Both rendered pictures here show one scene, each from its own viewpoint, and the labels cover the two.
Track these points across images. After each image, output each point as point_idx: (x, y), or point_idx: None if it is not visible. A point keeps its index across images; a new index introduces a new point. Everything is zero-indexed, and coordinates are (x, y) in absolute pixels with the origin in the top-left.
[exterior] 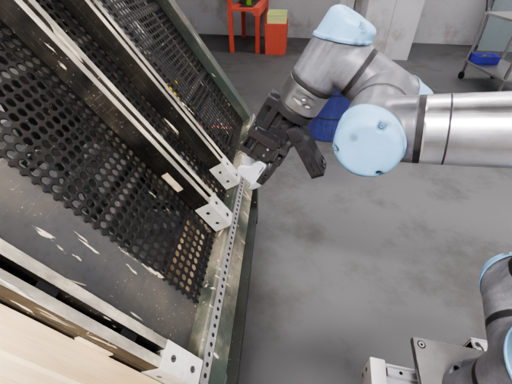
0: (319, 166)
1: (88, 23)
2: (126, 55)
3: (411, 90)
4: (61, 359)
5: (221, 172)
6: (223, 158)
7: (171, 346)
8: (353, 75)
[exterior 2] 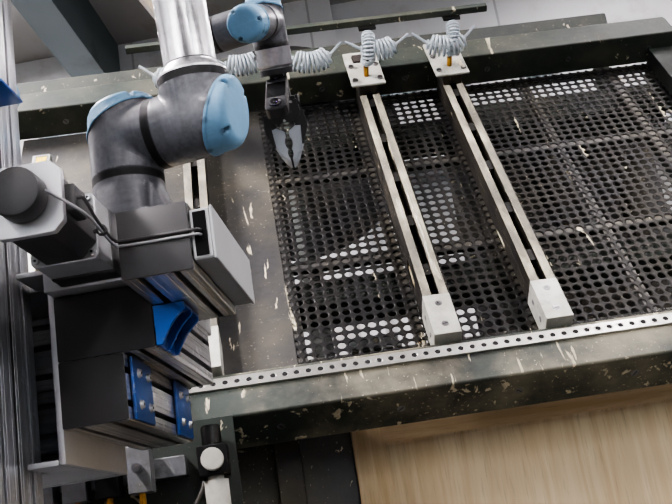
0: (266, 103)
1: (462, 143)
2: (474, 160)
3: (227, 12)
4: None
5: (533, 302)
6: (544, 279)
7: (213, 330)
8: None
